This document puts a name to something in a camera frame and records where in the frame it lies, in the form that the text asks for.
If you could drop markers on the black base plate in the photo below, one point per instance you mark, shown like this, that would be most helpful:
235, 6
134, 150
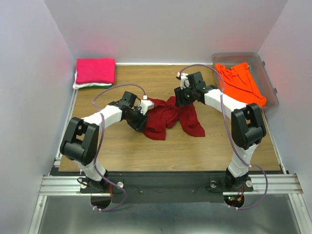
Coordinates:
162, 187

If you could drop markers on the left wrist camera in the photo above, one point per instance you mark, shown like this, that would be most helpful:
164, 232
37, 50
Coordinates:
144, 106

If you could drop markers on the dark red t shirt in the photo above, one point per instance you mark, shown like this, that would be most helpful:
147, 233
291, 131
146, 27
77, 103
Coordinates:
166, 114

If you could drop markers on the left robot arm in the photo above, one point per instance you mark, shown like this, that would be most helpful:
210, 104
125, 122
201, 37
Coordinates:
83, 137

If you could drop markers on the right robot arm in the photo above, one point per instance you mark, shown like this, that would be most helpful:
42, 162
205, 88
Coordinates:
245, 131

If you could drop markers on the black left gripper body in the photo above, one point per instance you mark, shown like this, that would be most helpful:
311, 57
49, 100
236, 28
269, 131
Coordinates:
135, 119

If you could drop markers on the folded white t shirt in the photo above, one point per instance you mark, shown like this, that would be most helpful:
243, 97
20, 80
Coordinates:
77, 86

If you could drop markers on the folded green t shirt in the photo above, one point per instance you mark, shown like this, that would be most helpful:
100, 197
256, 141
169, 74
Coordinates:
98, 87

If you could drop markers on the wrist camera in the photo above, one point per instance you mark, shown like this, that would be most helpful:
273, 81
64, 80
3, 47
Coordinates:
183, 78
144, 106

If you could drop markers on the orange t shirt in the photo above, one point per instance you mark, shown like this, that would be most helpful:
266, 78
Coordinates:
240, 84

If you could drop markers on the folded pink t shirt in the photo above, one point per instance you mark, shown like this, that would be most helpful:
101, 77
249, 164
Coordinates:
95, 70

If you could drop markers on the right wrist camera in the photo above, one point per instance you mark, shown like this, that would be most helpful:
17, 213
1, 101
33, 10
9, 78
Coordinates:
183, 78

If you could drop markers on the clear plastic bin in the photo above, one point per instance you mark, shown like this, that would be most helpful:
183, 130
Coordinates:
257, 70

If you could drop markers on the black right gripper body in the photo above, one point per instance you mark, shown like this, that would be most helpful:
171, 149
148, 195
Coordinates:
185, 96

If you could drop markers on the aluminium rail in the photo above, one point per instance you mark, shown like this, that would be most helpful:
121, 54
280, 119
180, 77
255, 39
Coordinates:
68, 186

